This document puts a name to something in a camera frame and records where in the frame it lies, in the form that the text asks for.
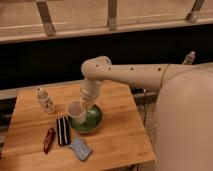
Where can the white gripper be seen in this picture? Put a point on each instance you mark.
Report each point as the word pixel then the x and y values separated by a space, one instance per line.
pixel 88 96

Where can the white ceramic cup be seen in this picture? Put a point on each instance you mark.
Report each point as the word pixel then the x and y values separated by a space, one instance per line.
pixel 76 112

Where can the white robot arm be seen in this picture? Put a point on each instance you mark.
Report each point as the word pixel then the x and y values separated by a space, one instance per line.
pixel 184 107

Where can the green ceramic bowl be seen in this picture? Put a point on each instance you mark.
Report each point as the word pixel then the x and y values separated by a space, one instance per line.
pixel 93 120

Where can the black white striped case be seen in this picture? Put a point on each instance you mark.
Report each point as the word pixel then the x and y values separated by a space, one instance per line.
pixel 63 131

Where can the small white patterned bottle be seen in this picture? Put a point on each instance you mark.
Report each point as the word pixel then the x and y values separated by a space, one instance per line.
pixel 45 101

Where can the blue grey sponge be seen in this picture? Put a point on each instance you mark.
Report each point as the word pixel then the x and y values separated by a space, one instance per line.
pixel 80 148

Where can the red pocket knife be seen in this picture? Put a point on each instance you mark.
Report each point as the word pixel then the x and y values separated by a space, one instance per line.
pixel 48 140

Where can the clear bottle in background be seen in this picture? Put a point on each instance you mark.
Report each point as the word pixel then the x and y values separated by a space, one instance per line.
pixel 189 58

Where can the metal railing post middle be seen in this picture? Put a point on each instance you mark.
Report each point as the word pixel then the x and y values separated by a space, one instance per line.
pixel 112 13

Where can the metal railing post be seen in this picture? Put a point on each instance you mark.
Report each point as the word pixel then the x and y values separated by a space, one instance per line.
pixel 45 16
pixel 112 13
pixel 192 16

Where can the metal railing post left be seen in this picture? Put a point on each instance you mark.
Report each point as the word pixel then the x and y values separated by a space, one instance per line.
pixel 45 16

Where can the metal railing post right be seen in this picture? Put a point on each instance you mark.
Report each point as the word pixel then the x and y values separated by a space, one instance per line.
pixel 192 16

